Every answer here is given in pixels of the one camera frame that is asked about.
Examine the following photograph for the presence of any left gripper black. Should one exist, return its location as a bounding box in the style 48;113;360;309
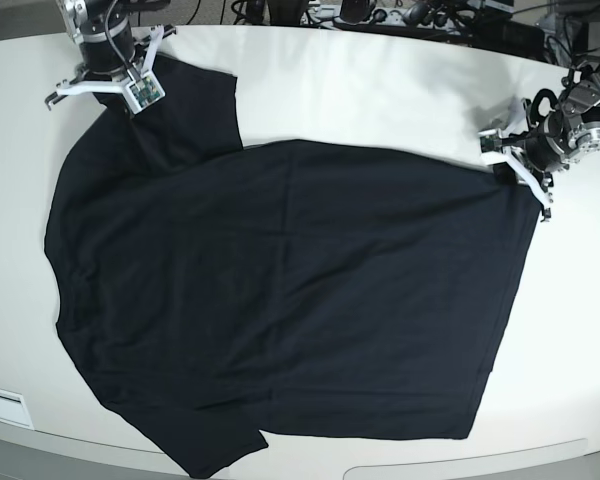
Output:
524;115;564;173

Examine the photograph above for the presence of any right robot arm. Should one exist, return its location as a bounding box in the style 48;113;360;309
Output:
56;0;171;81

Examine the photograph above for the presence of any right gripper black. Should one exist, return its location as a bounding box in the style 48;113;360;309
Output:
79;13;135;75

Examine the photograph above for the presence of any black T-shirt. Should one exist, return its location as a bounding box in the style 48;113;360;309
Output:
44;57;540;478

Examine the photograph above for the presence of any white label sticker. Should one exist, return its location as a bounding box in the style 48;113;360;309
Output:
0;389;34;430

